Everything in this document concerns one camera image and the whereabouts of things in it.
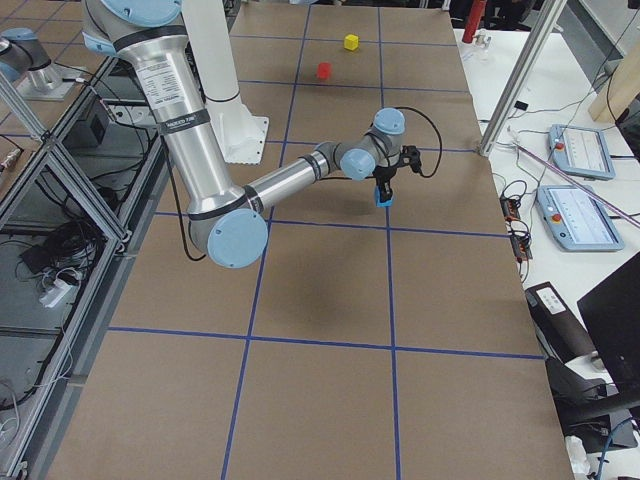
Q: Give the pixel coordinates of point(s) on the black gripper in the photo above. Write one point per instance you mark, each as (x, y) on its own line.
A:
(383, 178)

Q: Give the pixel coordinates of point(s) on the blue cube block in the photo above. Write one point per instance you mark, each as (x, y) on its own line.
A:
(382, 204)

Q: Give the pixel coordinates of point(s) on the red cube block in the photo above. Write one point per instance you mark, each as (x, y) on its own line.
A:
(323, 71)

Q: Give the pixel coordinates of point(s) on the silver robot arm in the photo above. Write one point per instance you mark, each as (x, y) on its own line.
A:
(181, 54)

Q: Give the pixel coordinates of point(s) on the small third robot arm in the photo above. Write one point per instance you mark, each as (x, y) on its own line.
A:
(24, 59)

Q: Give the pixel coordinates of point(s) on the orange circuit board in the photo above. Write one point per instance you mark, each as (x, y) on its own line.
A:
(510, 208)

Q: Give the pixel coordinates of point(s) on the yellow cube block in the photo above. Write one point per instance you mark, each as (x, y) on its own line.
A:
(351, 42)

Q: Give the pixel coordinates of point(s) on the near teach pendant tablet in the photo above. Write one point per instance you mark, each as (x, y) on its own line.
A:
(577, 222)

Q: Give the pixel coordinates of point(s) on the teach pendant tablet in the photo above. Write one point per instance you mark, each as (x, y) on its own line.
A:
(577, 222)
(581, 151)

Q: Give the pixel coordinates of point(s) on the far teach pendant tablet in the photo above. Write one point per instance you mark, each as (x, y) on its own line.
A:
(581, 151)

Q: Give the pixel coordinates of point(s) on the red cylinder bottle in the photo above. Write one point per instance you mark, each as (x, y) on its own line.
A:
(473, 20)

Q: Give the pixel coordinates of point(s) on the black computer monitor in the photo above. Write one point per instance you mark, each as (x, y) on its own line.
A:
(610, 312)

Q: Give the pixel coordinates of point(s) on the white power strip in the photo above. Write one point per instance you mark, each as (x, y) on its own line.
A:
(54, 294)

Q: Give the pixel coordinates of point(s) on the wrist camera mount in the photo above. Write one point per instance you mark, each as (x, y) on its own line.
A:
(410, 157)

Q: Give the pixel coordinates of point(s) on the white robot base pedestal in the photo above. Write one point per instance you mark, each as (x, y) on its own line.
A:
(241, 135)

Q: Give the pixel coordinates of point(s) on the aluminium frame post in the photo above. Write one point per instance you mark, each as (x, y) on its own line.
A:
(532, 48)

